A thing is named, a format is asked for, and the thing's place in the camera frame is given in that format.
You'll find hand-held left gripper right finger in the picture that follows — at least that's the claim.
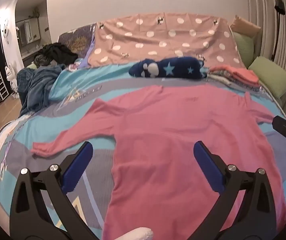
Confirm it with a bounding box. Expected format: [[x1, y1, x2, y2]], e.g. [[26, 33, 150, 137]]
[[193, 141, 276, 240]]

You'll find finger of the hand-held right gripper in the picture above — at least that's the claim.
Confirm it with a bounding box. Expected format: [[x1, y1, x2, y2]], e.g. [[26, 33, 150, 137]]
[[272, 115, 286, 138]]

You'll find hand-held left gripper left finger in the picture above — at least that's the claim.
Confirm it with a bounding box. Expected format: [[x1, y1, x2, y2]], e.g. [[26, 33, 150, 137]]
[[9, 141, 108, 240]]

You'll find pink long-sleeved shirt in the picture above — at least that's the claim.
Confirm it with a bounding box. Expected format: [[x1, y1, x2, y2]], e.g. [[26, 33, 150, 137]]
[[30, 85, 286, 240]]

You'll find stack of folded clothes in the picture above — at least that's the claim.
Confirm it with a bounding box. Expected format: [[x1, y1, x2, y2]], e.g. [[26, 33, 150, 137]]
[[207, 64, 262, 90]]

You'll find pile of black clothes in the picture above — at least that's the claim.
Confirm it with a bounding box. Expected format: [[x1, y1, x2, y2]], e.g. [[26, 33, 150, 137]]
[[34, 43, 79, 67]]

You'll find large green pillow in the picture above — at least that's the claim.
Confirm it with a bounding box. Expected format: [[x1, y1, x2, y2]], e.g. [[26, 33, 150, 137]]
[[248, 56, 286, 99]]

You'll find blue and grey printed bedsheet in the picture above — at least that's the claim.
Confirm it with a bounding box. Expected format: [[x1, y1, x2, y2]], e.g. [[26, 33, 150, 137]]
[[0, 61, 286, 240]]

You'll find dark teal blanket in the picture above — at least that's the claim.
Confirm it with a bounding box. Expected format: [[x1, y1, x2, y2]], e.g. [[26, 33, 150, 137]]
[[16, 64, 66, 118]]

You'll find small green pillow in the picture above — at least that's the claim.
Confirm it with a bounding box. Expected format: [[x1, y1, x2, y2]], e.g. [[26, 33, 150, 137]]
[[233, 31, 255, 68]]

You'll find pale pink fuzzy cloth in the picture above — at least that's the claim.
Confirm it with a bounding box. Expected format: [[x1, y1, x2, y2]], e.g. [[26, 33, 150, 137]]
[[121, 227, 155, 240]]

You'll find navy star print fleece garment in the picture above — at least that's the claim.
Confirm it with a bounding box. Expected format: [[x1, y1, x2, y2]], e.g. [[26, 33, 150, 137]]
[[128, 57, 208, 80]]

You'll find black floor lamp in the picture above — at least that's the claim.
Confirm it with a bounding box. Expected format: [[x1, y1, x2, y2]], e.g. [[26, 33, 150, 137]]
[[270, 0, 286, 62]]

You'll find white cat figure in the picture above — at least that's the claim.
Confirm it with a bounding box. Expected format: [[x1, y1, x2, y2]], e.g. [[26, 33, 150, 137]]
[[5, 64, 18, 99]]

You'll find beige pillow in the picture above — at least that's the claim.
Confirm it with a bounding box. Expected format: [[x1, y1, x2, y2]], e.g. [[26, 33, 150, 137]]
[[230, 15, 261, 37]]

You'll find purple printed cloth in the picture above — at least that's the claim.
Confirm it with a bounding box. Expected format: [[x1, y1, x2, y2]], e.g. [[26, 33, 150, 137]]
[[58, 23, 97, 58]]

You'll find pink polka dot blanket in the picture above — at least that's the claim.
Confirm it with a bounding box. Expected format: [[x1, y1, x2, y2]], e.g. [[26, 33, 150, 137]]
[[87, 12, 246, 69]]

